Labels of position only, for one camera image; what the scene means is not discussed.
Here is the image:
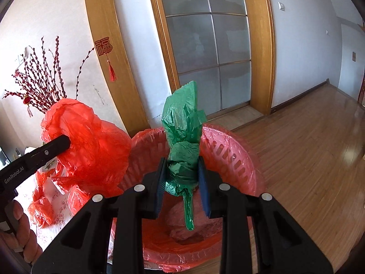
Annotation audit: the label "small red plastic bag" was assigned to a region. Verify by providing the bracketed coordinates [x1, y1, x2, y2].
[28, 173, 55, 229]

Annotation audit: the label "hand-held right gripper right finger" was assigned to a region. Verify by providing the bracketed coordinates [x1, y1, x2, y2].
[198, 155, 334, 274]

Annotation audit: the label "dark green plastic bag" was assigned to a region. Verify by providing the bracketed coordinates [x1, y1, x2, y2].
[161, 80, 206, 232]

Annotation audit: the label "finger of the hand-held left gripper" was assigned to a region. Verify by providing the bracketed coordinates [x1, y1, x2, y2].
[34, 135, 71, 165]

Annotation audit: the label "frosted glass door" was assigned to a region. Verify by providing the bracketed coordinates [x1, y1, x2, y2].
[157, 0, 252, 114]

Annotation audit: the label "wooden wall trim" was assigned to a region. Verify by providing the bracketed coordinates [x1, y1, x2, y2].
[83, 0, 150, 137]

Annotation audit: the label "floral tablecloth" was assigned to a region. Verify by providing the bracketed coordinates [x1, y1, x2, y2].
[26, 145, 86, 252]

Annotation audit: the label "wooden framed glass door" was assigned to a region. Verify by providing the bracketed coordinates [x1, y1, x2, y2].
[145, 0, 276, 122]

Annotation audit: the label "red berry branches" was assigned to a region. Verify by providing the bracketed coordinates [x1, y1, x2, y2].
[1, 36, 96, 115]

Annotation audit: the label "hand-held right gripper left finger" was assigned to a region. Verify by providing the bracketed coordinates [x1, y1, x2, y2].
[30, 157, 167, 274]

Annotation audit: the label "red knot wall hanging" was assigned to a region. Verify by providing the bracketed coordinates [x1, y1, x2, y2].
[94, 37, 117, 83]

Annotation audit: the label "person's left hand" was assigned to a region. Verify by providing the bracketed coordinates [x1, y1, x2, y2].
[0, 200, 43, 263]

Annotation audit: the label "large red plastic bag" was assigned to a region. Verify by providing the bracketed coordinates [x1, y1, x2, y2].
[40, 98, 132, 214]

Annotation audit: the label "small red lantern ornament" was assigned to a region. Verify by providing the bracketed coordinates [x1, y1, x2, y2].
[23, 95, 34, 117]

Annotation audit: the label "wooden baseboard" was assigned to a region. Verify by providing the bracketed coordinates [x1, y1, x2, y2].
[270, 80, 330, 115]

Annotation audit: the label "pink plastic basket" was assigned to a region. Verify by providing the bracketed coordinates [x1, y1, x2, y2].
[110, 124, 267, 273]

